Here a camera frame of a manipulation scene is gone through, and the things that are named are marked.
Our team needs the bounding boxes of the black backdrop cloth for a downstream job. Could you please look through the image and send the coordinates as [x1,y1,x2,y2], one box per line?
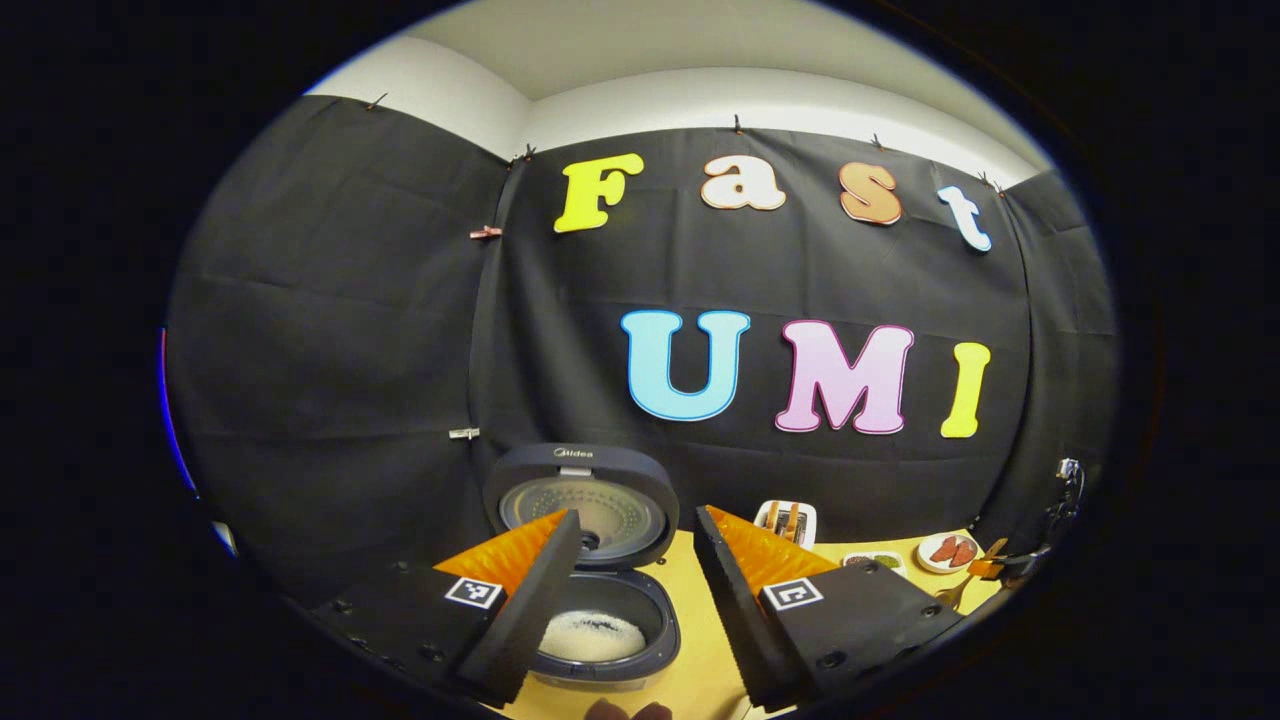
[165,95,1119,601]

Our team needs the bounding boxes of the white plate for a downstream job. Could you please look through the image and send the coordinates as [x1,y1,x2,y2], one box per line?
[916,531,982,575]

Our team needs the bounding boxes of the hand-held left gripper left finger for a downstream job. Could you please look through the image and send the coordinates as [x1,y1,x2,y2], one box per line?
[312,507,584,707]

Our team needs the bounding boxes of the dark rice cooker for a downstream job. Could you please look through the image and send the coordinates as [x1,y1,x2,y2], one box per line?
[482,443,682,693]

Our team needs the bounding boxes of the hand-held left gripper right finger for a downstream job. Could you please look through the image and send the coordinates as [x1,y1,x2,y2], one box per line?
[693,505,968,713]

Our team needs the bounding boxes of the white toaster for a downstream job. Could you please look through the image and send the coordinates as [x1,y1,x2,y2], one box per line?
[754,500,819,549]

